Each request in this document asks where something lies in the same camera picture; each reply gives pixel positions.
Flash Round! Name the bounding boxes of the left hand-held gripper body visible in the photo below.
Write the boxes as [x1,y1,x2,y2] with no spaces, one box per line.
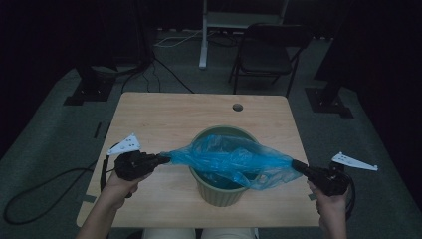
[107,132,157,182]

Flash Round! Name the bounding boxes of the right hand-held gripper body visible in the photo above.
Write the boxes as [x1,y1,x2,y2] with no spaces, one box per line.
[307,151,379,197]

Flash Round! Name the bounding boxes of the blue plastic trash bag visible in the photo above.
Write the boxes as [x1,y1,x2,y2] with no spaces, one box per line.
[160,133,303,192]

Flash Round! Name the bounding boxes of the green plastic trash bin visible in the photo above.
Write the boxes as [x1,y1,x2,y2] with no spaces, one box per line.
[188,124,261,208]

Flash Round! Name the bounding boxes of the person's right hand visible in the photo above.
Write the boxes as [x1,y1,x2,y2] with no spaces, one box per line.
[308,181,348,217]

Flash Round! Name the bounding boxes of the person's left hand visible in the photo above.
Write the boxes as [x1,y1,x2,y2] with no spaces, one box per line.
[104,171,152,208]

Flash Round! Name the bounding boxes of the black metal stand base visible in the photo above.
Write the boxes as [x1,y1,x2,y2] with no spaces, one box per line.
[305,78,354,120]
[63,64,116,107]

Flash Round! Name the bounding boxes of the black folding chair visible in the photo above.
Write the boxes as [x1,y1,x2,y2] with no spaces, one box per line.
[228,22,314,100]

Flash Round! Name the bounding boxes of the thick black gripper cable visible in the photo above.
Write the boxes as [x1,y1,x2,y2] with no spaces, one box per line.
[3,142,121,226]
[343,174,357,222]

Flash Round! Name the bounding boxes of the thin black floor cable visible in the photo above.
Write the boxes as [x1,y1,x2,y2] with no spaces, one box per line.
[120,58,158,95]

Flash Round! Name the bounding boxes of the white metal frame stand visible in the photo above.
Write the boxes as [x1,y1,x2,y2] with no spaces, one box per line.
[198,0,291,70]

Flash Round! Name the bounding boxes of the white floor cable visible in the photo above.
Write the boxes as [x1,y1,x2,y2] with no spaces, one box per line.
[153,29,204,48]

